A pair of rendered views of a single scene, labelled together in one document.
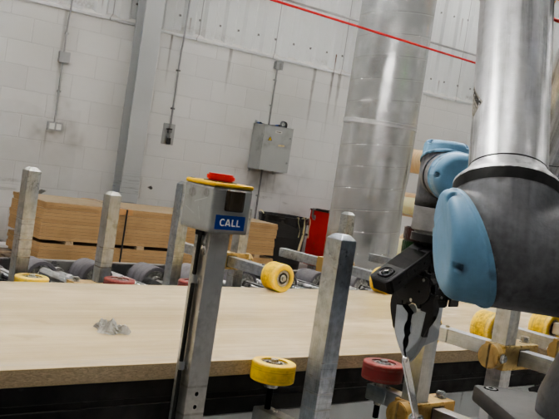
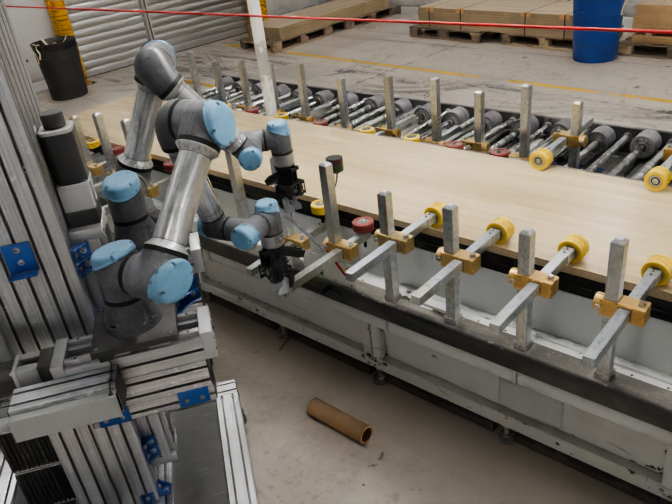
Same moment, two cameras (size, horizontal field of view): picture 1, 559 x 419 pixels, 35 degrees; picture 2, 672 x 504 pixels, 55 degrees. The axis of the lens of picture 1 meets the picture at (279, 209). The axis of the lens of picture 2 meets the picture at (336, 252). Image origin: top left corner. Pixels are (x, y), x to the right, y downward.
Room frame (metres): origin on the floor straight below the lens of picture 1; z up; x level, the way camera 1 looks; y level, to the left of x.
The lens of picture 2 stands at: (1.44, -2.39, 2.00)
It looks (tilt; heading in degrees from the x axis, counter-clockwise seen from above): 29 degrees down; 86
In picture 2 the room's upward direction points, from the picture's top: 7 degrees counter-clockwise
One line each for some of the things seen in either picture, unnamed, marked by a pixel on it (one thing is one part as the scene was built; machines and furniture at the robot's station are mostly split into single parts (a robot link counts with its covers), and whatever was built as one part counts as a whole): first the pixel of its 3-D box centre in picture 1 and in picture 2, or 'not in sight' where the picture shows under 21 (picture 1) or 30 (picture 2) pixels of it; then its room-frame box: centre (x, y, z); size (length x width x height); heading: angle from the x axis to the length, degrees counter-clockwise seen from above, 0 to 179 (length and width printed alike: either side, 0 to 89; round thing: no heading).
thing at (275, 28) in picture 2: not in sight; (321, 15); (2.45, 8.31, 0.23); 2.41 x 0.77 x 0.17; 38
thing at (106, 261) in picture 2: not in sight; (119, 269); (0.99, -0.87, 1.21); 0.13 x 0.12 x 0.14; 145
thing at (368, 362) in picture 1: (379, 388); (364, 233); (1.71, -0.24, 0.85); 0.08 x 0.08 x 0.11
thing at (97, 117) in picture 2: not in sight; (110, 158); (0.60, 0.83, 0.94); 0.03 x 0.03 x 0.48; 41
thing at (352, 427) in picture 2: not in sight; (338, 420); (1.51, -0.34, 0.04); 0.30 x 0.08 x 0.08; 131
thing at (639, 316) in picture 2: not in sight; (621, 307); (2.27, -1.06, 0.95); 0.13 x 0.06 x 0.05; 131
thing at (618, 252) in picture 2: not in sight; (611, 315); (2.26, -1.04, 0.91); 0.03 x 0.03 x 0.48; 41
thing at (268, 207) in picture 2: not in sight; (267, 217); (1.38, -0.54, 1.13); 0.09 x 0.08 x 0.11; 55
